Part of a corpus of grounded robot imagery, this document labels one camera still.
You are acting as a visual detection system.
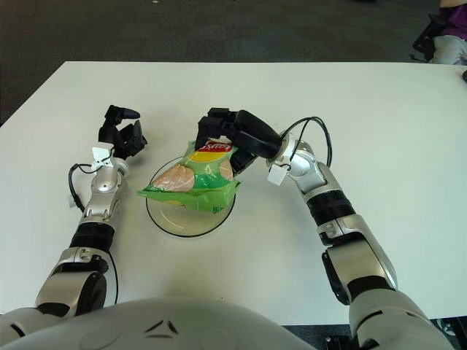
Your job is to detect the seated person in purple shirt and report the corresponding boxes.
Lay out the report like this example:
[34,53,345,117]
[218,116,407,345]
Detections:
[432,0,467,66]

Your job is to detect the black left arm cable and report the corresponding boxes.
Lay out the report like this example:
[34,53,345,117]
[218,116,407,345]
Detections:
[69,145,120,306]

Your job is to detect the black wheeled base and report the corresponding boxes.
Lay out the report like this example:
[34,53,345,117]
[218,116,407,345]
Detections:
[436,319,467,336]

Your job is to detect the green Lays chips bag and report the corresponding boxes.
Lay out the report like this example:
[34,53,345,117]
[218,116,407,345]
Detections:
[136,136,242,213]

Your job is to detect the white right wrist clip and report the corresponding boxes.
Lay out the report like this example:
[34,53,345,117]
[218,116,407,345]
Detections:
[266,163,289,185]

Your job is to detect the silver robot torso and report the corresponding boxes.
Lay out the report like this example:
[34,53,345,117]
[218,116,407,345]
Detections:
[21,297,318,350]

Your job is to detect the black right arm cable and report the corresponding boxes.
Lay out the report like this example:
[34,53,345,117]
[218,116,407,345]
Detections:
[277,116,333,168]

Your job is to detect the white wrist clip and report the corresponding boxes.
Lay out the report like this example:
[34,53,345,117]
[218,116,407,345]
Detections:
[266,163,289,185]
[91,144,116,171]

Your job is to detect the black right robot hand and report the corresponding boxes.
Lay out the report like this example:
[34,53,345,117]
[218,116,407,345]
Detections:
[195,107,284,175]

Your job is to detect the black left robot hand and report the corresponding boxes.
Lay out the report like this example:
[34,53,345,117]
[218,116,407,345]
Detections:
[97,104,148,161]

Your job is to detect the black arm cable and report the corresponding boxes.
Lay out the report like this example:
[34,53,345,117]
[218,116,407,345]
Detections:
[277,116,333,168]
[69,145,120,306]

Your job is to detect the black office chair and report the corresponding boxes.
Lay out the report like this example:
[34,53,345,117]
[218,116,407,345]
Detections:
[412,14,444,63]

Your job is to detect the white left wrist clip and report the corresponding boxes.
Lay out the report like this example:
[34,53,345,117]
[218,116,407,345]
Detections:
[91,144,116,171]

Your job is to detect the white plate with black rim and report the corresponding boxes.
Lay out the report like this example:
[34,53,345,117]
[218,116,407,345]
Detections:
[145,155,237,238]

